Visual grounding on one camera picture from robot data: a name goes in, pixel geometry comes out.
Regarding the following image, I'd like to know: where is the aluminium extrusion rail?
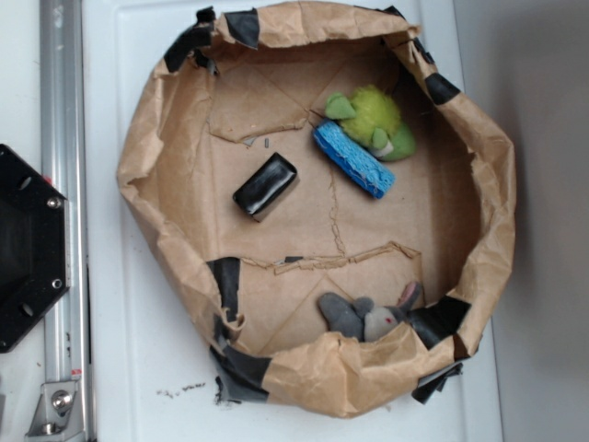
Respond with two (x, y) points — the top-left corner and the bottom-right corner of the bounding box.
(40, 1), (96, 441)

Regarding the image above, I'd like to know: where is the metal corner bracket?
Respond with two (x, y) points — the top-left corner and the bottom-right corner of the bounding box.
(24, 380), (87, 442)

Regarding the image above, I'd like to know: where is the brown paper bin with tape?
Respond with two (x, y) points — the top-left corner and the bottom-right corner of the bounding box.
(117, 1), (516, 418)

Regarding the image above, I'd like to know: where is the blue sponge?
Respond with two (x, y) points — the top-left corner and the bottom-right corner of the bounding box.
(312, 119), (396, 199)

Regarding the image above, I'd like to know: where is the black rectangular box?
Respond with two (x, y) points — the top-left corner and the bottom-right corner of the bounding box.
(232, 152), (298, 222)

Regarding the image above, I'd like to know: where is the green plush toy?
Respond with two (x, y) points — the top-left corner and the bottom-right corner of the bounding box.
(325, 85), (416, 161)

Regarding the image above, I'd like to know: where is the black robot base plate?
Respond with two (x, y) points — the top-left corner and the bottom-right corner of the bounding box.
(1, 145), (68, 354)

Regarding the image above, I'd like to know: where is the grey plush mouse toy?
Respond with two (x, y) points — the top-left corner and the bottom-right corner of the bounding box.
(318, 282), (422, 343)

